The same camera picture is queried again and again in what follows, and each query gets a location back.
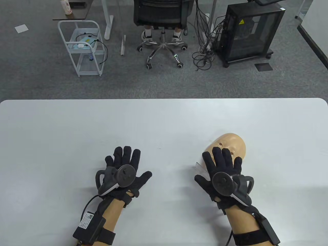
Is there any black office chair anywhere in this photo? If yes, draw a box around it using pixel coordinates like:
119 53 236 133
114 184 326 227
133 0 193 69

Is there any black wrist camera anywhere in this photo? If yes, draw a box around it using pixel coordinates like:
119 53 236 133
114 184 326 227
215 197 227 215
122 191 135 208

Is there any dark brown table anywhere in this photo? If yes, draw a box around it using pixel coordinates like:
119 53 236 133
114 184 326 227
53 0 95 21

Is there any black right forearm strap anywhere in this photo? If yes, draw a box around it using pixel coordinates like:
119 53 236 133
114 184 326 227
232 229 267 246

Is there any white rolling cart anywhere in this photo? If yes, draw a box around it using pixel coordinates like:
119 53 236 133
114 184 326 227
57 20 106 77

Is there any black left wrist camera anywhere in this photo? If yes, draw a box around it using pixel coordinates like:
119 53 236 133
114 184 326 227
122 191 135 208

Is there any black right wrist sensor box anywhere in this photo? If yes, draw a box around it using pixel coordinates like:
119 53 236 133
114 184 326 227
259 214 281 245

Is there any black left hand controller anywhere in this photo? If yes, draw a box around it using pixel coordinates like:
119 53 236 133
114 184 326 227
96 165 136 197

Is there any black computer cabinet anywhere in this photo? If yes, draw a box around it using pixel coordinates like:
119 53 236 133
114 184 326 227
215 2 286 68

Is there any person's right hand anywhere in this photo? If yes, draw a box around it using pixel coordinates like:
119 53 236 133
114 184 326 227
194 147 251 214

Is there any black left glove cable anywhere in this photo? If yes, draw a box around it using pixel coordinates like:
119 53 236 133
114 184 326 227
80 195 100 221

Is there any black left forearm strap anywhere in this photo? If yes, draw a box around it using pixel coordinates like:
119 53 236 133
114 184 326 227
99 228 116 246

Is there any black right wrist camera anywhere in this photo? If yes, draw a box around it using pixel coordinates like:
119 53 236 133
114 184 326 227
215 197 227 215

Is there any black cable bundle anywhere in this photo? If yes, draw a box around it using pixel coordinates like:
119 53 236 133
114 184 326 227
192 0 227 71

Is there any black left wrist sensor box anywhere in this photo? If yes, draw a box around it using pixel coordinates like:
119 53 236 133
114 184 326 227
73 211 106 245

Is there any beige mannequin face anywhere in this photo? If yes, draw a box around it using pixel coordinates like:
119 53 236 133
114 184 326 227
194 133 246 177

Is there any black right hand controller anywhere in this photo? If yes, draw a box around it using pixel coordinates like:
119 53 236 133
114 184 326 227
212 172 254 207

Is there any black hand controller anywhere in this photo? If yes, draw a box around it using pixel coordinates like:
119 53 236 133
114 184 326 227
96 165 136 197
212 172 254 207

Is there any black wrist sensor box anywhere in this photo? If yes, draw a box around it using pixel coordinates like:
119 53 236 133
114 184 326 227
259 214 281 245
73 211 106 245

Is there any white desk leg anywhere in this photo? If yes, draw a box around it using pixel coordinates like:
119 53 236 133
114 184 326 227
101 0 114 40
208 0 217 35

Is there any black forearm strap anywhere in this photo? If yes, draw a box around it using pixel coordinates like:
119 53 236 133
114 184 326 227
232 229 267 246
99 228 116 246

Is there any black cable on cart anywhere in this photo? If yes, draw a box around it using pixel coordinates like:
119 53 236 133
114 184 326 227
76 32 108 65

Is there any white pink bottle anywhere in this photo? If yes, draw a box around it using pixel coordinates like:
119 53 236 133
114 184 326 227
60 0 73 15

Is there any person's left hand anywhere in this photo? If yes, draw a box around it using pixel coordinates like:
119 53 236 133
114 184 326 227
105 146 153 205

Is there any person's left forearm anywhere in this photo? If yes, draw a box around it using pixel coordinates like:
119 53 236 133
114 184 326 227
74 199 128 246

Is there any light blue box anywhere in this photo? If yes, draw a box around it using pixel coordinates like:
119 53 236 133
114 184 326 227
68 36 99 50

